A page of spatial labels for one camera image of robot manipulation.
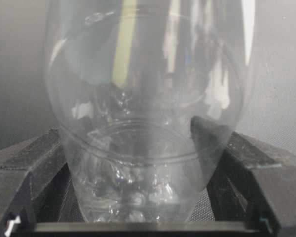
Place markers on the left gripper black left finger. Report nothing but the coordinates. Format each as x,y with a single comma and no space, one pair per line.
35,183

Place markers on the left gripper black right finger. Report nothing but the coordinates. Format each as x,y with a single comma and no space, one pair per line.
253,181

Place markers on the clear plastic bottle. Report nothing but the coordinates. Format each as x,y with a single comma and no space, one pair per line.
147,94

